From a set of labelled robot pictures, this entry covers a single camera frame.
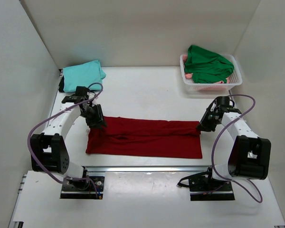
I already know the black folded t shirt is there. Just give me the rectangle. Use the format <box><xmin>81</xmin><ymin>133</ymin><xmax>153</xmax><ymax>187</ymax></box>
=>
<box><xmin>58</xmin><ymin>76</ymin><xmax>65</xmax><ymax>93</ymax></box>

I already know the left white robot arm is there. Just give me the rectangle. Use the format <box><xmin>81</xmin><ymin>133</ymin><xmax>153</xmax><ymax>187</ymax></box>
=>
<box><xmin>27</xmin><ymin>86</ymin><xmax>106</xmax><ymax>189</ymax></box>

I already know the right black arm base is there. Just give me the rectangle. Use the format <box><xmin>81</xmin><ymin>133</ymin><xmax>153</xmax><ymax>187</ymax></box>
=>
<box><xmin>177</xmin><ymin>168</ymin><xmax>235</xmax><ymax>201</ymax></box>

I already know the green t shirt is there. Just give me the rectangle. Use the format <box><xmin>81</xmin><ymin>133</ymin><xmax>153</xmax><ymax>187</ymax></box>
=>
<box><xmin>185</xmin><ymin>45</ymin><xmax>234</xmax><ymax>84</ymax></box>

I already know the silver aluminium table rail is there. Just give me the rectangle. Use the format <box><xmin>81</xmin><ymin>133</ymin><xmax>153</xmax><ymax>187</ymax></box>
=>
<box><xmin>86</xmin><ymin>166</ymin><xmax>208</xmax><ymax>173</ymax></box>

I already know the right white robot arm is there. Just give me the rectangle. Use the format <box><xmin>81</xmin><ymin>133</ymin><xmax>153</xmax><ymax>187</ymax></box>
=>
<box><xmin>196</xmin><ymin>96</ymin><xmax>271</xmax><ymax>190</ymax></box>

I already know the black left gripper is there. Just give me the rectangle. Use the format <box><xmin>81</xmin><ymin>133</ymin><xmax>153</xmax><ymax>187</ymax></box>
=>
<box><xmin>80</xmin><ymin>103</ymin><xmax>108</xmax><ymax>129</ymax></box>

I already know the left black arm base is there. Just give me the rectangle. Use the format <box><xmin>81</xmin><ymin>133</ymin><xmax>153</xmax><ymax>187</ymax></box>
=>
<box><xmin>60</xmin><ymin>174</ymin><xmax>105</xmax><ymax>200</ymax></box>

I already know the red t shirt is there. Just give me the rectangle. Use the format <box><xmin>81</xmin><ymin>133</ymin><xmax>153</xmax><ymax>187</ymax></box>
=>
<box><xmin>85</xmin><ymin>117</ymin><xmax>202</xmax><ymax>159</ymax></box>

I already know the white plastic basket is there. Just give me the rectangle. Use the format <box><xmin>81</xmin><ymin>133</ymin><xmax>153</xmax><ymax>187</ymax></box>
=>
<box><xmin>180</xmin><ymin>53</ymin><xmax>242</xmax><ymax>94</ymax></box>

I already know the teal folded t shirt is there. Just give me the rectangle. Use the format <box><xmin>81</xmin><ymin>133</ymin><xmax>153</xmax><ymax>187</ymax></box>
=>
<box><xmin>62</xmin><ymin>60</ymin><xmax>106</xmax><ymax>93</ymax></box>

